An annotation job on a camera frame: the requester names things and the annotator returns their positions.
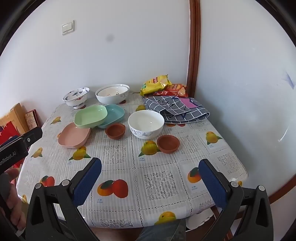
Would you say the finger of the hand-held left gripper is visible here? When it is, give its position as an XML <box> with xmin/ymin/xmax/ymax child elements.
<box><xmin>22</xmin><ymin>126</ymin><xmax>43</xmax><ymax>149</ymax></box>

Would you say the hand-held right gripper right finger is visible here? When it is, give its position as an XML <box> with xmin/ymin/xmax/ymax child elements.
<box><xmin>198</xmin><ymin>159</ymin><xmax>274</xmax><ymax>241</ymax></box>

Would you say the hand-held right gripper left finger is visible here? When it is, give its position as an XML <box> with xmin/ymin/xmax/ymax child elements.
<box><xmin>25</xmin><ymin>157</ymin><xmax>102</xmax><ymax>241</ymax></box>

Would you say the pink rectangular plate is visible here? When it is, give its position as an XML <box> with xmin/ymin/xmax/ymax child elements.
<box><xmin>58</xmin><ymin>122</ymin><xmax>91</xmax><ymax>149</ymax></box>

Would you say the small brown bowl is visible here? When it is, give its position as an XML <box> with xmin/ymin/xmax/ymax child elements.
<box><xmin>157</xmin><ymin>135</ymin><xmax>180</xmax><ymax>154</ymax></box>
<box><xmin>105</xmin><ymin>123</ymin><xmax>126</xmax><ymax>140</ymax></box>

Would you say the green rectangular plate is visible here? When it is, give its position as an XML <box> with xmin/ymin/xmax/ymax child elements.
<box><xmin>74</xmin><ymin>105</ymin><xmax>109</xmax><ymax>129</ymax></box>

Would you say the teal rectangular plate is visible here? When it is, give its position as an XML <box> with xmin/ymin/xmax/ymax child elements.
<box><xmin>97</xmin><ymin>104</ymin><xmax>125</xmax><ymax>129</ymax></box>

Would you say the person's left hand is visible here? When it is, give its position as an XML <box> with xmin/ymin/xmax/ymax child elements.
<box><xmin>4</xmin><ymin>167</ymin><xmax>26</xmax><ymax>231</ymax></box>

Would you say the brown patterned box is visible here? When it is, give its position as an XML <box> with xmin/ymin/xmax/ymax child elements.
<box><xmin>25</xmin><ymin>109</ymin><xmax>43</xmax><ymax>131</ymax></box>

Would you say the wooden chair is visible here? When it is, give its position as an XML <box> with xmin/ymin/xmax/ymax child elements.
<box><xmin>0</xmin><ymin>103</ymin><xmax>29</xmax><ymax>137</ymax></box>

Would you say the fruit print tablecloth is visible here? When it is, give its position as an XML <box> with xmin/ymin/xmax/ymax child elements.
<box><xmin>17</xmin><ymin>93</ymin><xmax>249</xmax><ymax>229</ymax></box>

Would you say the blue patterned footed bowl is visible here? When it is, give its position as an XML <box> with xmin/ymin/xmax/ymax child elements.
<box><xmin>62</xmin><ymin>87</ymin><xmax>90</xmax><ymax>109</ymax></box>

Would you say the wooden baseboard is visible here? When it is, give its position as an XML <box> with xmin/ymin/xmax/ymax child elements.
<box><xmin>268</xmin><ymin>181</ymin><xmax>295</xmax><ymax>205</ymax></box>

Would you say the person's jeans leg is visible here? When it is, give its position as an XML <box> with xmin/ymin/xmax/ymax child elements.
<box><xmin>136</xmin><ymin>219</ymin><xmax>186</xmax><ymax>241</ymax></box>

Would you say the white bowl with grey swirls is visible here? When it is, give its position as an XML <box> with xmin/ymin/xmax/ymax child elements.
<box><xmin>128</xmin><ymin>110</ymin><xmax>165</xmax><ymax>140</ymax></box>

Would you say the grey checked cloth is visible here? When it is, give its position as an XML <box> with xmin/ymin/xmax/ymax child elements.
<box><xmin>142</xmin><ymin>95</ymin><xmax>210</xmax><ymax>123</ymax></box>

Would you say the large white bowl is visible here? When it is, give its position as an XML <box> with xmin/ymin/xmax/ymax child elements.
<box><xmin>95</xmin><ymin>84</ymin><xmax>130</xmax><ymax>105</ymax></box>

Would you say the white bowl with red print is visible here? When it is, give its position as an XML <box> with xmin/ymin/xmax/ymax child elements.
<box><xmin>97</xmin><ymin>86</ymin><xmax>128</xmax><ymax>98</ymax></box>

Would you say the red chip bag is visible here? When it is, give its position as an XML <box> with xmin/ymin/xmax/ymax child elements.
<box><xmin>153</xmin><ymin>83</ymin><xmax>189</xmax><ymax>98</ymax></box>

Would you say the yellow chip bag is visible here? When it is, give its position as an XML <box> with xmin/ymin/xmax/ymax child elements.
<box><xmin>140</xmin><ymin>75</ymin><xmax>173</xmax><ymax>96</ymax></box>

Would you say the white light switch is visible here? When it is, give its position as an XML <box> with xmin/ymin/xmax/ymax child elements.
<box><xmin>61</xmin><ymin>20</ymin><xmax>75</xmax><ymax>36</ymax></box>

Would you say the brown wooden door frame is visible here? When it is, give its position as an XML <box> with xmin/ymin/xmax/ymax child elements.
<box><xmin>186</xmin><ymin>0</ymin><xmax>201</xmax><ymax>98</ymax></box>

